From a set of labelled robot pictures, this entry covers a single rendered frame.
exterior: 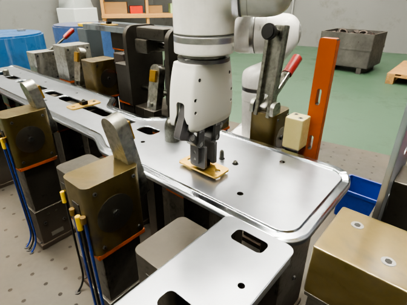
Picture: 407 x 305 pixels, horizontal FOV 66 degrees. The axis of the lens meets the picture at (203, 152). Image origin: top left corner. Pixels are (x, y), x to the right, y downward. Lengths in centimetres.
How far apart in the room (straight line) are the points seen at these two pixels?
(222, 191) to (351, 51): 593
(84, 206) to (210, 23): 28
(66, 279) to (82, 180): 40
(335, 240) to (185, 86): 26
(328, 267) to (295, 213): 14
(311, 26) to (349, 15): 92
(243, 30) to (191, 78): 61
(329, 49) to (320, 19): 874
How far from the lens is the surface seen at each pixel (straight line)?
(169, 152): 59
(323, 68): 59
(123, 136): 44
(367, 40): 623
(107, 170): 45
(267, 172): 53
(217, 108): 47
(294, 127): 59
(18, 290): 83
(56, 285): 80
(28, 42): 286
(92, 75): 106
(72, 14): 866
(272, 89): 62
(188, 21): 42
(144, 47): 89
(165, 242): 42
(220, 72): 46
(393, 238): 35
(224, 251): 38
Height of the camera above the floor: 126
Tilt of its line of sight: 27 degrees down
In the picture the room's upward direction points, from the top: straight up
